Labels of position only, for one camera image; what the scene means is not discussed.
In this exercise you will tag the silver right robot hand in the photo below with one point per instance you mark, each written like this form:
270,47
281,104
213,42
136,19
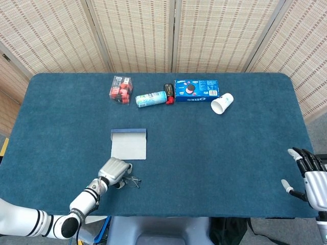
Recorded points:
316,186

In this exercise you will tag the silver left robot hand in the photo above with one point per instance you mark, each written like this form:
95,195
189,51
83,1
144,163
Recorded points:
112,171

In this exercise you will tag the thin metal-frame eyeglasses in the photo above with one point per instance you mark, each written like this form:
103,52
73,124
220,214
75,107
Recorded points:
132,182

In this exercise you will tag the blue glasses case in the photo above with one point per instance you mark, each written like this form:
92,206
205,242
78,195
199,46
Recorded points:
129,148

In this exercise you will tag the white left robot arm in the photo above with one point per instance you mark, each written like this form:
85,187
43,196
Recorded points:
81,201

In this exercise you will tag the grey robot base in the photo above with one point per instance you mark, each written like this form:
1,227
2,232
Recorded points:
158,229

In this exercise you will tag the black box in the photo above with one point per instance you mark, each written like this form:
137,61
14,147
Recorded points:
324,157

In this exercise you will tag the blue crate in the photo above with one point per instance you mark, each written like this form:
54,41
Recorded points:
103,229

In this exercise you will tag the clear plastic bag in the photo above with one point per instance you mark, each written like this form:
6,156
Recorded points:
89,229

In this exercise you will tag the clear box of red items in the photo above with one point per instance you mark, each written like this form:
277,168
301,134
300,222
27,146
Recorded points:
120,90

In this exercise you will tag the light blue drink can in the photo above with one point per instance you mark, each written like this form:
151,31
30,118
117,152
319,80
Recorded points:
150,99

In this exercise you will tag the blue tablecloth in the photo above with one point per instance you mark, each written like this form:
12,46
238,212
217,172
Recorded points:
204,153

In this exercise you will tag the black bottle with red cap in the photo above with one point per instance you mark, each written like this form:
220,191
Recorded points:
168,89

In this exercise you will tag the black bag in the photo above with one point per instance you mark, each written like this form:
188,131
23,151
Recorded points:
227,231

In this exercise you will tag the yellow object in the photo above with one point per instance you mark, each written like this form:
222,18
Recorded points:
4,146

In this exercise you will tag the blue Oreo cookie box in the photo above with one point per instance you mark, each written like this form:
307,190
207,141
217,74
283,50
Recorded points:
196,89

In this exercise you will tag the white paper cup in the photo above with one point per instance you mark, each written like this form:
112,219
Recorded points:
219,104

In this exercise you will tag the woven folding screen panel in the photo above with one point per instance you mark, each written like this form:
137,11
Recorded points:
51,33
301,51
10,84
224,33
138,33

